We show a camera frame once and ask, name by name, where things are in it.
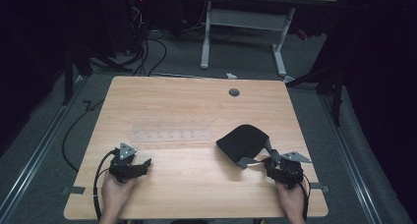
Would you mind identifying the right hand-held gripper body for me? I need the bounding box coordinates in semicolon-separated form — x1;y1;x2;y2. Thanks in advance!
264;150;313;190

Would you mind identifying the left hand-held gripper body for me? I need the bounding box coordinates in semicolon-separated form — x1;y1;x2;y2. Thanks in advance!
108;141;148;185

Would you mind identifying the black cloth pouch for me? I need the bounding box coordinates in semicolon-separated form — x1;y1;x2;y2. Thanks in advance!
215;124;271;170

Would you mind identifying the person's left hand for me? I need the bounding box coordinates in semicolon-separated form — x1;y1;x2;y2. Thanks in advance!
99;176;140;224

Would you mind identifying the person's right hand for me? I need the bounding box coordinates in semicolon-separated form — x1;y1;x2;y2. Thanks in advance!
274;179;310;224

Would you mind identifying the grey tape strip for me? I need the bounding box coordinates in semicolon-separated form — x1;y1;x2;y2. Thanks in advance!
61;186;87;196
309;182;330;193

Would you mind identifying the black metal stand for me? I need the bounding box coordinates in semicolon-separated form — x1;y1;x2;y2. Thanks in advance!
60;45;134;106
284;50;347;128

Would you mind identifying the white-framed desk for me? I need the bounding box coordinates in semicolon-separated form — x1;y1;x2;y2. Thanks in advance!
131;0;339;79

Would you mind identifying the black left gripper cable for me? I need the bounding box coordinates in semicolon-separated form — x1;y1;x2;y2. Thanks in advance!
92;148;120;222

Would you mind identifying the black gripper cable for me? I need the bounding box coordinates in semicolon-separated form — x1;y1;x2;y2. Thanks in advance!
296;173;312;222
92;148;120;222

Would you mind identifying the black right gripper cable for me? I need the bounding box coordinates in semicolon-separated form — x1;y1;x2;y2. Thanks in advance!
296;173;312;222

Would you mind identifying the metal floor rail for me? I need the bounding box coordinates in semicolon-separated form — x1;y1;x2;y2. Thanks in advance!
318;94;384;224
0;76;90;218

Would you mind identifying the black floor cable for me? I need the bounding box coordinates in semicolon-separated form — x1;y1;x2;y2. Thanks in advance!
61;99;106;173

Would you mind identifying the bundle of black cables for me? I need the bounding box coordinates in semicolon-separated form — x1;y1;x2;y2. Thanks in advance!
126;1;169;78

